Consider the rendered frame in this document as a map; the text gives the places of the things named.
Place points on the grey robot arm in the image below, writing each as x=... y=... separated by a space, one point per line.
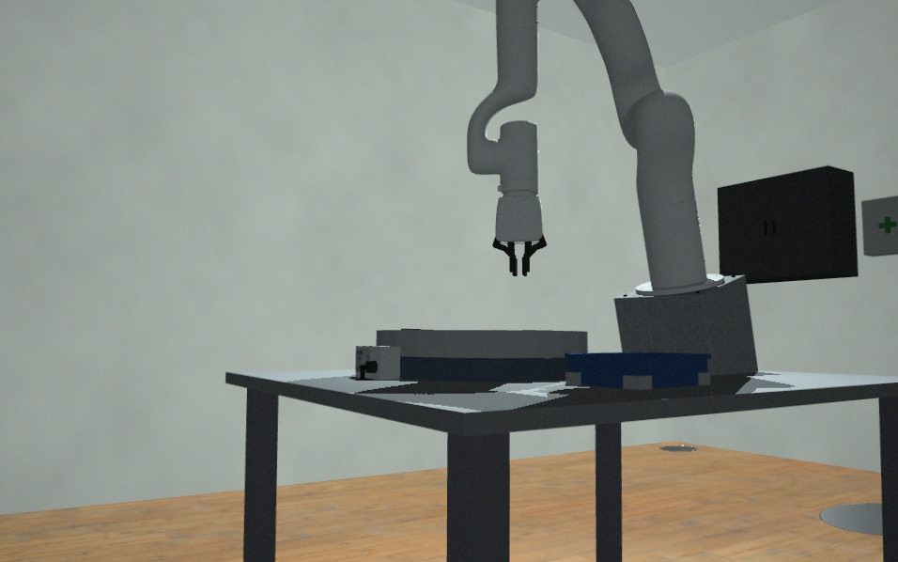
x=661 y=121

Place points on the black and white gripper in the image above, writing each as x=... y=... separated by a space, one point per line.
x=519 y=220

